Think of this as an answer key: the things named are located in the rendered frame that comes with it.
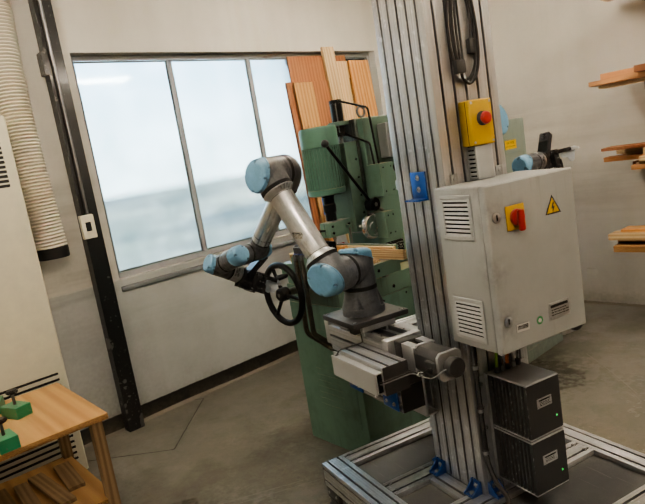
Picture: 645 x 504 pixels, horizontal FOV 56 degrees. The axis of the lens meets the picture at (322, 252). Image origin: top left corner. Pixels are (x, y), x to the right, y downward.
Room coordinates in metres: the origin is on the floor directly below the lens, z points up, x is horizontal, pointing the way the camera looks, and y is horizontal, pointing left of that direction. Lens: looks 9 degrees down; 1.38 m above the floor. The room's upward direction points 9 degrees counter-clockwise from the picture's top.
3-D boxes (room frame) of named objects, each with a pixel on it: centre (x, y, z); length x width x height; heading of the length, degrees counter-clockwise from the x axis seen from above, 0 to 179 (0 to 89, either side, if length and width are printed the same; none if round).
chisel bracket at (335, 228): (2.81, -0.09, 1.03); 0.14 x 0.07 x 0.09; 128
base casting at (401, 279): (2.87, -0.17, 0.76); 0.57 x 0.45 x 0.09; 128
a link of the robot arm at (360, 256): (2.05, -0.11, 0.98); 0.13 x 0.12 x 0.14; 139
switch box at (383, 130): (2.89, -0.41, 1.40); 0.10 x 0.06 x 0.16; 128
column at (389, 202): (2.98, -0.30, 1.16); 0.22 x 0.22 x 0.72; 38
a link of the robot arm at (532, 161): (2.34, -0.84, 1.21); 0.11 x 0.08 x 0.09; 131
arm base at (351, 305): (2.05, -0.11, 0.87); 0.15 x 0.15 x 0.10
